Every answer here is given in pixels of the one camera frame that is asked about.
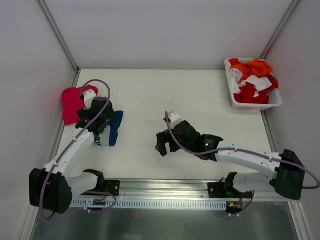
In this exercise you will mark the red t-shirt in basket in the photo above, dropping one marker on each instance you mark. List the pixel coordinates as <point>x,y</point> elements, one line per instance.
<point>263,97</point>

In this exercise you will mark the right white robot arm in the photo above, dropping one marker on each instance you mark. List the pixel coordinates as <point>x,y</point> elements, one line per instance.
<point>272,171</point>

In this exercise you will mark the aluminium mounting rail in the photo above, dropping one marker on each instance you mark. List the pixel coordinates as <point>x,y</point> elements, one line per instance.
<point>162,188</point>

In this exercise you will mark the pink t-shirt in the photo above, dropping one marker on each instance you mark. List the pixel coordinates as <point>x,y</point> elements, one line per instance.
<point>71,103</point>

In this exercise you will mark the navy blue t-shirt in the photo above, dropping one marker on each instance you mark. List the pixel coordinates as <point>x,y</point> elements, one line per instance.
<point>110,135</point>

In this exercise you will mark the white plastic basket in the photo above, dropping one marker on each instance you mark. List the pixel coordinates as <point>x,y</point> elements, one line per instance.
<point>274,95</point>

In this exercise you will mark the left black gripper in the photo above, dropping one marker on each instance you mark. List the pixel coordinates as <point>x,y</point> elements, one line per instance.
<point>102,125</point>

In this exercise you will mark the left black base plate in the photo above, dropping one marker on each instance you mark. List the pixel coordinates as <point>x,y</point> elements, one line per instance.
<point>110,186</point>

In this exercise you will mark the aluminium corner post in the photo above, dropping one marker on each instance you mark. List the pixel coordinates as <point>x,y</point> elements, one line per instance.
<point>292,7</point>
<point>53,25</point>

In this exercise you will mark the right aluminium corner post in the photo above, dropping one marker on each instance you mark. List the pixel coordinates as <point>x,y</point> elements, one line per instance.
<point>292,7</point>

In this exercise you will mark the orange t-shirt in basket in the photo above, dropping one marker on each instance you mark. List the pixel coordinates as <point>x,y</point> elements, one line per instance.
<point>257,67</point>

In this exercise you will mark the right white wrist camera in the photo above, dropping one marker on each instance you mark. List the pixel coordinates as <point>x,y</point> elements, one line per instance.
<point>174,119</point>

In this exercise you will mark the white slotted cable duct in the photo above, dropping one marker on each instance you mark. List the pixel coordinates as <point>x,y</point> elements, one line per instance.
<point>161,204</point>

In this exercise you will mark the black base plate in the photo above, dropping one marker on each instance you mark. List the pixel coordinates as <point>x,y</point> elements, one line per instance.
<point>222,190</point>
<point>110,186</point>

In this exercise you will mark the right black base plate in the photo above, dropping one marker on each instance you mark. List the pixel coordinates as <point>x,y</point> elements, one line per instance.
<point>222,190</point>

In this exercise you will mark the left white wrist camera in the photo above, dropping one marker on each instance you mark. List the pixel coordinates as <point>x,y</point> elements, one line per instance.
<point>87,97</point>

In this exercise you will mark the left aluminium corner post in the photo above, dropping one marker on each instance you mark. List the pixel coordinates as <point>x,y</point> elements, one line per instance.
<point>53,25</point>

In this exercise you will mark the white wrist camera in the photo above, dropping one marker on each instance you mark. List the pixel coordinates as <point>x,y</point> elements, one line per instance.
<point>174,119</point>
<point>87,97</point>

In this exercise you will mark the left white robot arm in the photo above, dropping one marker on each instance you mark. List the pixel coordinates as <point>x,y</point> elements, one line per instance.
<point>64,162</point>

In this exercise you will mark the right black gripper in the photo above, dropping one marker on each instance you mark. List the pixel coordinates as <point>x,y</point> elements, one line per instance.
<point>171,139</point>

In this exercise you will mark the white t-shirt in basket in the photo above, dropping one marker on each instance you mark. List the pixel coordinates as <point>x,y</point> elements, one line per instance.
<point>250,87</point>

